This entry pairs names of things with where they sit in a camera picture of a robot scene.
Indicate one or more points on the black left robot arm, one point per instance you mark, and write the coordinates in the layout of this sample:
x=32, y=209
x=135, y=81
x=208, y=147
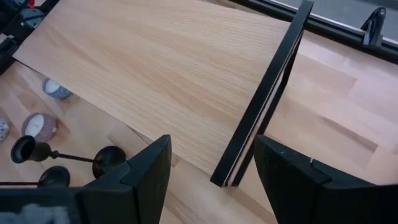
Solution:
x=12, y=28

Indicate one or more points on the black aluminium table frame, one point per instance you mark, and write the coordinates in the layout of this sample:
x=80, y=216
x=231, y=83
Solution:
x=342, y=31

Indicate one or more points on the white ball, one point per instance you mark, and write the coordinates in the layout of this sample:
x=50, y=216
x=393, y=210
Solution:
x=38, y=127
x=3, y=130

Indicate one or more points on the black metal candlestick holder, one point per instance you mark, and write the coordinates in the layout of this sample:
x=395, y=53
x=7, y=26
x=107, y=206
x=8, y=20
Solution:
x=56, y=177
x=109, y=159

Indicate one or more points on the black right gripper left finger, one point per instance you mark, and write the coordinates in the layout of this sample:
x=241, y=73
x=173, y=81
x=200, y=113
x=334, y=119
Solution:
x=140, y=186

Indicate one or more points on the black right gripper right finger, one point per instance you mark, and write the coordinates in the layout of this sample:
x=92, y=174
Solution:
x=298, y=193

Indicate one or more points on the white ball middle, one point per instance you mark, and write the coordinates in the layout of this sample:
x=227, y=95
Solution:
x=3, y=130

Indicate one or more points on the wooden shelf black metal frame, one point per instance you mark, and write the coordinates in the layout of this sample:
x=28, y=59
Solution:
x=155, y=62

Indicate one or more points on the white ball lower left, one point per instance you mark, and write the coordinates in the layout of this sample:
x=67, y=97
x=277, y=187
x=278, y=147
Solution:
x=38, y=127

